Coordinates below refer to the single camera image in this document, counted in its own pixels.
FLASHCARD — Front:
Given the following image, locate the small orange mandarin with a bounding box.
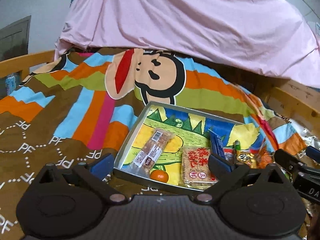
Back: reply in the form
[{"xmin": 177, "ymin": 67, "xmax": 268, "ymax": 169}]
[{"xmin": 150, "ymin": 170, "xmax": 169, "ymax": 183}]

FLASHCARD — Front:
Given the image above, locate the orange snack bag clear pack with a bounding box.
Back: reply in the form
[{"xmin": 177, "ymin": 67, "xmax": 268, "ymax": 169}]
[{"xmin": 254, "ymin": 139, "xmax": 274, "ymax": 169}]

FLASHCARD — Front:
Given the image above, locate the golden date snack pouch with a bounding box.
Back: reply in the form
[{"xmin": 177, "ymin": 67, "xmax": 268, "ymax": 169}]
[{"xmin": 236, "ymin": 150, "xmax": 257, "ymax": 168}]

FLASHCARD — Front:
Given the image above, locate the long peanut bar clear wrapper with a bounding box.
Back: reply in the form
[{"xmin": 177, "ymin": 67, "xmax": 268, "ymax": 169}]
[{"xmin": 123, "ymin": 128, "xmax": 175, "ymax": 178}]

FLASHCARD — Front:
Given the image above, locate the blue long sachet pack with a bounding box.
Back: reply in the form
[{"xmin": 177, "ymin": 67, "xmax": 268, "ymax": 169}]
[{"xmin": 208, "ymin": 129, "xmax": 226, "ymax": 160}]

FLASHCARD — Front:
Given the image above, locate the yellow green cracker pack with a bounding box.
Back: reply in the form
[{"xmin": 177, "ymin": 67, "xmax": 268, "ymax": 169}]
[{"xmin": 234, "ymin": 140, "xmax": 241, "ymax": 156}]

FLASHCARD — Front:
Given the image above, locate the grey door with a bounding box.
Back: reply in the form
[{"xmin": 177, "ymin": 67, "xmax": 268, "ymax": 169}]
[{"xmin": 0, "ymin": 16, "xmax": 31, "ymax": 61}]

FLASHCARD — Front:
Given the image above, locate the grey tray with colourful lining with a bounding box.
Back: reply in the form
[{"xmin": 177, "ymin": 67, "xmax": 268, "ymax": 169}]
[{"xmin": 111, "ymin": 102, "xmax": 277, "ymax": 194}]

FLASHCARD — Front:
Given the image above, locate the square rice cracker pack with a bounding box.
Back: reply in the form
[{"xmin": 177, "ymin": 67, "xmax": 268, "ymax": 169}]
[{"xmin": 181, "ymin": 146, "xmax": 218, "ymax": 190}]

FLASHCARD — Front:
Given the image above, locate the pink blanket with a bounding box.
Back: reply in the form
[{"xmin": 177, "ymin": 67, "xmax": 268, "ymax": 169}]
[{"xmin": 55, "ymin": 0, "xmax": 319, "ymax": 88}]

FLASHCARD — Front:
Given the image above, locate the silver foil bag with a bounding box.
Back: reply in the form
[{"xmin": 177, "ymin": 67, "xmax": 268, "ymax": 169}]
[{"xmin": 300, "ymin": 128, "xmax": 320, "ymax": 150}]

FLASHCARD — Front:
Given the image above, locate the brown cartoon patterned bedspread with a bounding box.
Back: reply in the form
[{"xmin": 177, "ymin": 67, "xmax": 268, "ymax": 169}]
[{"xmin": 1, "ymin": 48, "xmax": 319, "ymax": 239}]

